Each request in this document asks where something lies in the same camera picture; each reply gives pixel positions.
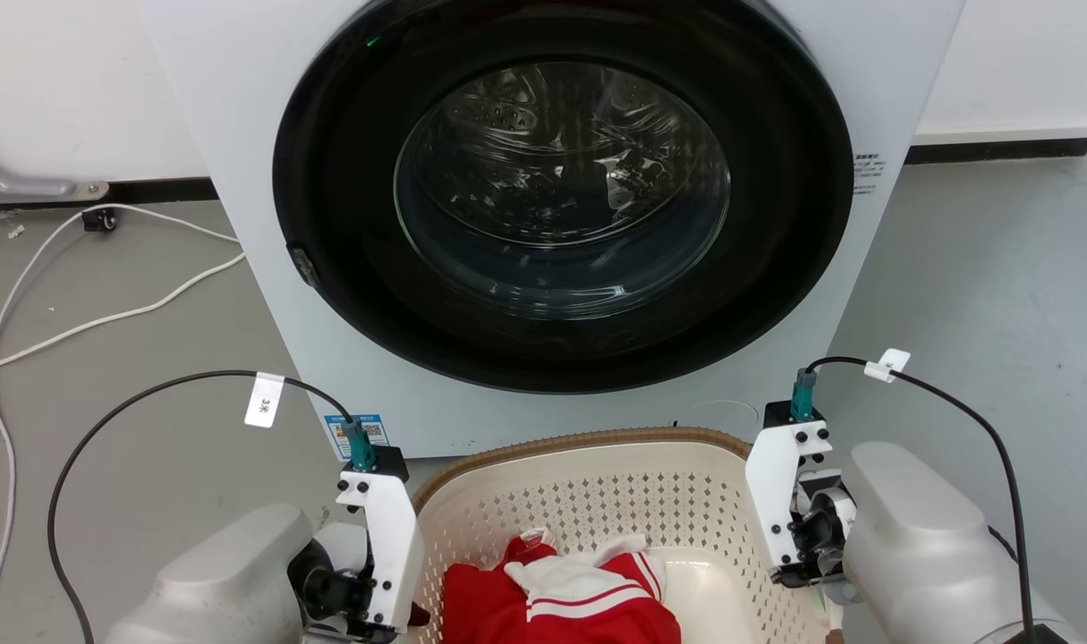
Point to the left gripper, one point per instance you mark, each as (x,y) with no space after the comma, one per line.
(333,586)

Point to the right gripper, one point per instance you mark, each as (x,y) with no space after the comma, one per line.
(820,528)

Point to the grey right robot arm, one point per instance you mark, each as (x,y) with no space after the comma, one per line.
(919,546)

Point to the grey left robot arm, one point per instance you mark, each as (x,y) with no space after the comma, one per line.
(221,581)

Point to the cream laundry basket brown rim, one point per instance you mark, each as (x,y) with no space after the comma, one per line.
(597,501)

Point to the blue sticker with QR code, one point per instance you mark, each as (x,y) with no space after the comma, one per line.
(357,433)

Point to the red and white garment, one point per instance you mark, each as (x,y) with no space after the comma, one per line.
(561,604)

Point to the small printed text sticker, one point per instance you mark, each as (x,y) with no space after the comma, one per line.
(868,173)

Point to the white front-load washing machine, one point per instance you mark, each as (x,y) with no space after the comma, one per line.
(257,179)

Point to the black round washer door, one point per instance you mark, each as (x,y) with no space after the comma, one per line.
(561,192)

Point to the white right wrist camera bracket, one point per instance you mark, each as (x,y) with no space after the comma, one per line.
(771,483)

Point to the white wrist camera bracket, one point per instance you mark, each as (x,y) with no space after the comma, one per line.
(771,483)
(386,537)

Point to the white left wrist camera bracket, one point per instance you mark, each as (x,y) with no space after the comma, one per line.
(386,537)

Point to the grey metal floor bracket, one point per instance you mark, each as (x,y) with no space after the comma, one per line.
(38,187)

